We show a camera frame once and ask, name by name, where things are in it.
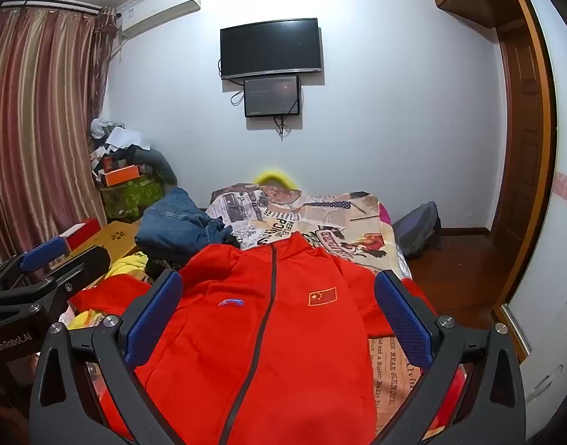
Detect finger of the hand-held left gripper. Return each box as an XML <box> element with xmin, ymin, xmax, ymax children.
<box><xmin>0</xmin><ymin>235</ymin><xmax>70</xmax><ymax>290</ymax></box>
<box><xmin>0</xmin><ymin>245</ymin><xmax>111</xmax><ymax>326</ymax></box>

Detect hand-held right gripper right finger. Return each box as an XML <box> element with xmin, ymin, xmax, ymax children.
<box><xmin>374</xmin><ymin>269</ymin><xmax>527</xmax><ymax>445</ymax></box>

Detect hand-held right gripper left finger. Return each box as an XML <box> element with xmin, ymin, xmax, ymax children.
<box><xmin>29</xmin><ymin>269</ymin><xmax>185</xmax><ymax>445</ymax></box>

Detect red zip jacket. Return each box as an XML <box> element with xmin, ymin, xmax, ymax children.
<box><xmin>70</xmin><ymin>232</ymin><xmax>470</xmax><ymax>445</ymax></box>

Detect red box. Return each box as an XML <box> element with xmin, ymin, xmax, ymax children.
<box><xmin>67</xmin><ymin>222</ymin><xmax>103</xmax><ymax>252</ymax></box>

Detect yellow cloth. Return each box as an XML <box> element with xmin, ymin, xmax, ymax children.
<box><xmin>70</xmin><ymin>251</ymin><xmax>150</xmax><ymax>331</ymax></box>

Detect small wooden table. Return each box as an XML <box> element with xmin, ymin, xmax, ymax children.
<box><xmin>56</xmin><ymin>220</ymin><xmax>144</xmax><ymax>297</ymax></box>

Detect black cloth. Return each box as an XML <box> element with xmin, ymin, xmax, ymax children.
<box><xmin>145</xmin><ymin>234</ymin><xmax>242</xmax><ymax>283</ymax></box>

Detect green cardboard box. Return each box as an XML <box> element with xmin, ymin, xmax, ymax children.
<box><xmin>100</xmin><ymin>177</ymin><xmax>166</xmax><ymax>224</ymax></box>

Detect grey backpack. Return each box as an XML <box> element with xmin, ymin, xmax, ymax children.
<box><xmin>391</xmin><ymin>201</ymin><xmax>444</xmax><ymax>261</ymax></box>

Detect orange box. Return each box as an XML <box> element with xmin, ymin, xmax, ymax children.
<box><xmin>102</xmin><ymin>165</ymin><xmax>143</xmax><ymax>187</ymax></box>

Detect blue jeans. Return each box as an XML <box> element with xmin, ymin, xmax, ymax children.
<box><xmin>134</xmin><ymin>188</ymin><xmax>233</xmax><ymax>260</ymax></box>

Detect printed blanket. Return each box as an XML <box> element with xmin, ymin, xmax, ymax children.
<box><xmin>205</xmin><ymin>183</ymin><xmax>425</xmax><ymax>445</ymax></box>

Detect pile of clutter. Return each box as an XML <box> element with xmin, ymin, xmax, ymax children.
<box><xmin>88</xmin><ymin>118</ymin><xmax>179</xmax><ymax>188</ymax></box>

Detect striped red curtain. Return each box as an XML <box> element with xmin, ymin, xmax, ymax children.
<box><xmin>0</xmin><ymin>7</ymin><xmax>120</xmax><ymax>265</ymax></box>

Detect white wardrobe door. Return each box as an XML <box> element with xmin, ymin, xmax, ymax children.
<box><xmin>501</xmin><ymin>0</ymin><xmax>567</xmax><ymax>427</ymax></box>

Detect yellow pillow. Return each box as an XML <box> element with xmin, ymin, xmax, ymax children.
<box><xmin>255</xmin><ymin>168</ymin><xmax>299</xmax><ymax>191</ymax></box>

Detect wooden door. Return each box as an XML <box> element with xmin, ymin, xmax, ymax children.
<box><xmin>490</xmin><ymin>19</ymin><xmax>557</xmax><ymax>309</ymax></box>

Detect white air conditioner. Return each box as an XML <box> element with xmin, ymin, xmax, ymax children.
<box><xmin>117</xmin><ymin>0</ymin><xmax>203</xmax><ymax>40</ymax></box>

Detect white curtain rail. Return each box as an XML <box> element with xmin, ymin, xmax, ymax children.
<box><xmin>1</xmin><ymin>0</ymin><xmax>103</xmax><ymax>14</ymax></box>

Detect small black wall monitor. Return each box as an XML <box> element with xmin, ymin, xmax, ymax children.
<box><xmin>243</xmin><ymin>75</ymin><xmax>302</xmax><ymax>118</ymax></box>

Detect black wall television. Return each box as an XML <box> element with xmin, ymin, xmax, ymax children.
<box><xmin>219</xmin><ymin>17</ymin><xmax>323</xmax><ymax>80</ymax></box>

